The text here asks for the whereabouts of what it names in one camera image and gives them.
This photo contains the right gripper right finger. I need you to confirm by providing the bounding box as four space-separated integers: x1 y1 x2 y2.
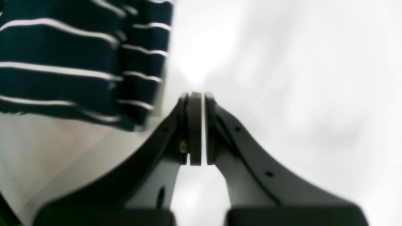
205 92 368 226

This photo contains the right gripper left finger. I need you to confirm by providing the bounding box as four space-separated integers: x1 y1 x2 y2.
33 92 202 226

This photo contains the black white striped t-shirt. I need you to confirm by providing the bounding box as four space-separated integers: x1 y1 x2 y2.
0 0 177 131

